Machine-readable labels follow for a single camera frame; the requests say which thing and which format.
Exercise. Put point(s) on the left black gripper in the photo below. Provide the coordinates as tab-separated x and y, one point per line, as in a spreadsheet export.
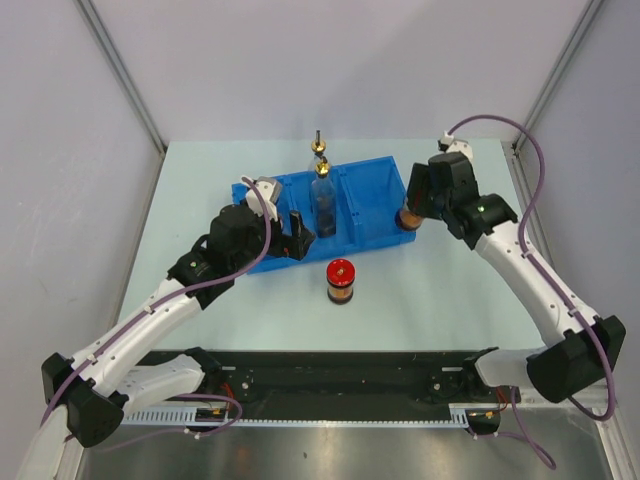
300	238

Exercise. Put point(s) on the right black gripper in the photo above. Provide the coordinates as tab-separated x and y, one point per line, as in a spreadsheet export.
420	179

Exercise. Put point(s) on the red-lid jar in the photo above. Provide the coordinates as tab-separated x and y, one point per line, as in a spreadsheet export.
340	276
408	221

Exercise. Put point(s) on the glass bottle black base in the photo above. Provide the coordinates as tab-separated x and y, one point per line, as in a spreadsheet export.
323	199

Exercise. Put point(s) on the glass bottle brown powder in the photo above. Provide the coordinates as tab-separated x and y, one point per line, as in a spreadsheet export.
316	150

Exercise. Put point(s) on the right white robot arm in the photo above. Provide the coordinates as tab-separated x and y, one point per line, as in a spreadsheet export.
580	347

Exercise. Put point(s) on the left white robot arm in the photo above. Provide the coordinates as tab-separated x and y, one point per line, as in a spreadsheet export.
86	384

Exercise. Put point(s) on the blue three-compartment plastic bin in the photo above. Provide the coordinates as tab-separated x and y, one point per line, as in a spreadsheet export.
369	194

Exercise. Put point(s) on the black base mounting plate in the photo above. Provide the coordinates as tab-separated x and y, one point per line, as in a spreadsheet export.
306	381

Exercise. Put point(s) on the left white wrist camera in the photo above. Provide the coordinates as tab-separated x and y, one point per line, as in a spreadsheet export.
262	195

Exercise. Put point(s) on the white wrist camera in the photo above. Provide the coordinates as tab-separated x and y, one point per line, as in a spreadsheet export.
448	143
262	195

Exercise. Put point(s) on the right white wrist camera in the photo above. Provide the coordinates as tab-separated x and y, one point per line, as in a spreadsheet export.
448	143

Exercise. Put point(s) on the white slotted cable duct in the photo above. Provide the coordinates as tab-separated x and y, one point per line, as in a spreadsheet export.
203	417

